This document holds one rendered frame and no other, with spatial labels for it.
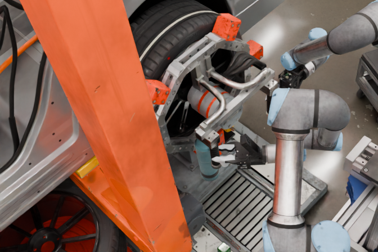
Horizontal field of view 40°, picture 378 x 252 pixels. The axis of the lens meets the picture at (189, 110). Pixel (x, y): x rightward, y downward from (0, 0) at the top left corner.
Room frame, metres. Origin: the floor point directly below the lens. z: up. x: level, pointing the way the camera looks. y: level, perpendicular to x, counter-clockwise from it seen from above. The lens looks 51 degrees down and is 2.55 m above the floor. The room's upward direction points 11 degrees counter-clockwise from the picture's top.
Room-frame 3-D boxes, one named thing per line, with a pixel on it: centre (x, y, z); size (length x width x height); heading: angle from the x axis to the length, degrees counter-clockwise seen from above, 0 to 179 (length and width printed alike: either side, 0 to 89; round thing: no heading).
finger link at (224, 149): (1.15, -0.10, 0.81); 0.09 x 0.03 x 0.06; 71
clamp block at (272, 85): (1.35, -0.33, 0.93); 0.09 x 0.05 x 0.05; 35
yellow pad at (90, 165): (1.33, 0.50, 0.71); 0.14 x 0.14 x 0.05; 35
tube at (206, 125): (1.26, -0.06, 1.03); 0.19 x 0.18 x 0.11; 35
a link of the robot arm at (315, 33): (1.49, -0.57, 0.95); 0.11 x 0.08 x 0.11; 117
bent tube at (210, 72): (1.38, -0.22, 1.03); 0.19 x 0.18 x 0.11; 35
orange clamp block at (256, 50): (1.61, -0.32, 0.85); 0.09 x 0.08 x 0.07; 125
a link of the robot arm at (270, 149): (1.10, -0.28, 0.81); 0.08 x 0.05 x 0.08; 170
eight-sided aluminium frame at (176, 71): (1.42, -0.07, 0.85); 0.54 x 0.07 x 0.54; 125
